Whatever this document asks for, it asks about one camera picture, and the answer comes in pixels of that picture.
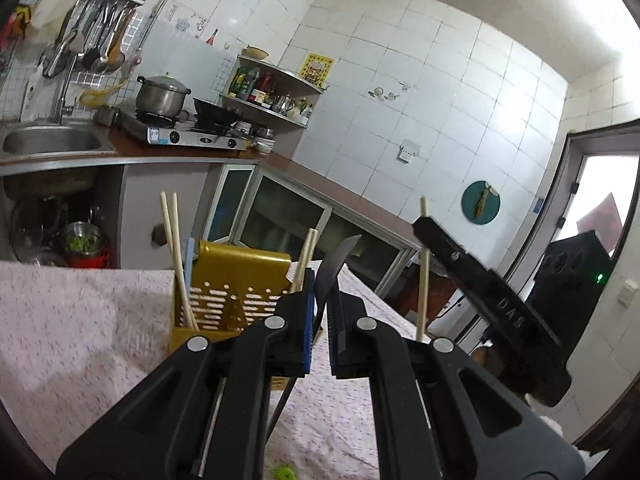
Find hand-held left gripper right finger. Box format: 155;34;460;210
326;275;586;480

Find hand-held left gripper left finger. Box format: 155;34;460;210
56;267;317;480

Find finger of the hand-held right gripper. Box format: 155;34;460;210
412;216;572;407

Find black kitchen knife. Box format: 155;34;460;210
265;234;363;442

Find gold plastic utensil holder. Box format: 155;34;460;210
169;240;301;392

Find brown hanging tool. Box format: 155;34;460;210
473;184;499;219

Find round green cutting board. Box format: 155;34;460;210
460;180;503;224

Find brown framed doorway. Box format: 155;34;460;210
500;119;640;461

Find stack of bowls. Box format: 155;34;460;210
254;127;277;155

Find kitchen counter cabinet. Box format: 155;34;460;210
0;152;427;306

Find steel gas stove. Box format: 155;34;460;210
117;110;251;151

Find red basin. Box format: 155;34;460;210
64;249;111;269

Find pink floral tablecloth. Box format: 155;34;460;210
0;260;437;480

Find black wok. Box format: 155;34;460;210
192;97;241;129

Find steel bowl with greens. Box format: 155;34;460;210
55;220;109;257

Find red label sauce bottle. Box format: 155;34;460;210
248;72;276;106

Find grey corner shelf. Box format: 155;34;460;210
219;53;329;129

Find green oil bottle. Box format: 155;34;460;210
228;67;249;99

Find steel pot with lid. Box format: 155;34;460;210
136;74;193;119

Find glass pot lid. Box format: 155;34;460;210
9;199;59;262

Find stainless steel sink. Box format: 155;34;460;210
2;125;117;157

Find wooden spatula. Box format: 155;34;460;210
107;9;132;64

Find metal faucet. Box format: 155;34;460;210
42;40;84;124

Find black ladle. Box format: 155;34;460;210
81;0;109;72

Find white soap bottle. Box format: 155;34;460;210
22;62;44;121

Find white hanging cloth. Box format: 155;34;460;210
24;0;76;42

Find red and yellow bags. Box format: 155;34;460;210
0;4;31;52

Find yellow wall poster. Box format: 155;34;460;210
298;51;335;84

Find white wall pipe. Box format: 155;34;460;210
134;0;197;52

